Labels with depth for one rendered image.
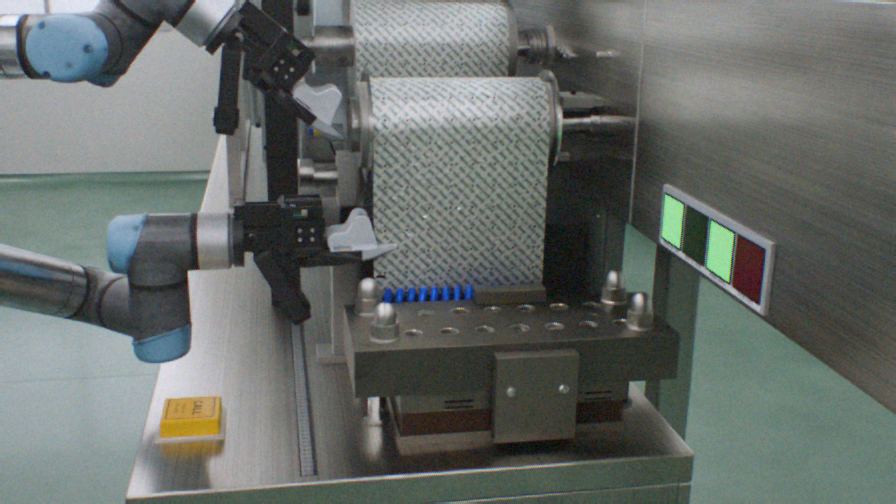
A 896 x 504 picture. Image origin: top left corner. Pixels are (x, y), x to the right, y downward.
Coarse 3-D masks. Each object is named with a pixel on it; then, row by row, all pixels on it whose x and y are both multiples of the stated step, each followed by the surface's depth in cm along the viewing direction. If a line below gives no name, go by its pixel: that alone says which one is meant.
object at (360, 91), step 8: (360, 88) 125; (360, 96) 124; (360, 104) 125; (552, 104) 128; (360, 112) 125; (552, 112) 128; (552, 120) 128; (552, 128) 128; (552, 136) 128; (360, 144) 126; (552, 144) 129; (360, 152) 127; (360, 160) 127
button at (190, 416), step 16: (176, 400) 121; (192, 400) 121; (208, 400) 121; (176, 416) 117; (192, 416) 117; (208, 416) 117; (160, 432) 116; (176, 432) 116; (192, 432) 116; (208, 432) 117
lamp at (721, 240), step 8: (712, 224) 98; (712, 232) 98; (720, 232) 97; (728, 232) 95; (712, 240) 98; (720, 240) 97; (728, 240) 95; (712, 248) 99; (720, 248) 97; (728, 248) 95; (712, 256) 99; (720, 256) 97; (728, 256) 95; (712, 264) 99; (720, 264) 97; (728, 264) 95; (720, 272) 97; (728, 272) 95; (728, 280) 95
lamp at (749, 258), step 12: (744, 240) 92; (744, 252) 92; (756, 252) 90; (744, 264) 92; (756, 264) 90; (744, 276) 92; (756, 276) 90; (744, 288) 92; (756, 288) 90; (756, 300) 90
